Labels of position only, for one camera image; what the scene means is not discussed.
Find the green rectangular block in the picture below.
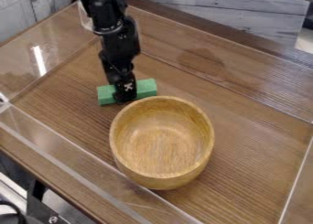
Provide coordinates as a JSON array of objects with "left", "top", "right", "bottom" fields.
[{"left": 96, "top": 79, "right": 158, "bottom": 105}]

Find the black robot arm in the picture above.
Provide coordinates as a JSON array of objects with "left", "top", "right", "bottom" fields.
[{"left": 79, "top": 0, "right": 140, "bottom": 103}]

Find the black cable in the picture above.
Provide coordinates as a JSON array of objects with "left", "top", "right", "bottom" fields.
[{"left": 0, "top": 199, "right": 29, "bottom": 224}]

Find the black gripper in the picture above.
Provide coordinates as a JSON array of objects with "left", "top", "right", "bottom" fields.
[{"left": 99, "top": 16, "right": 140, "bottom": 103}]

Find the black table leg frame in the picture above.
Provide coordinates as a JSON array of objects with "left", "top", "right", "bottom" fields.
[{"left": 27, "top": 179, "right": 70, "bottom": 224}]

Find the clear acrylic tray wall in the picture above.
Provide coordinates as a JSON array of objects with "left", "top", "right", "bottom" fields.
[{"left": 0, "top": 0, "right": 313, "bottom": 224}]

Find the brown wooden bowl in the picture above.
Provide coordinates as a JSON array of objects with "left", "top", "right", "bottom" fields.
[{"left": 108, "top": 96, "right": 215, "bottom": 190}]

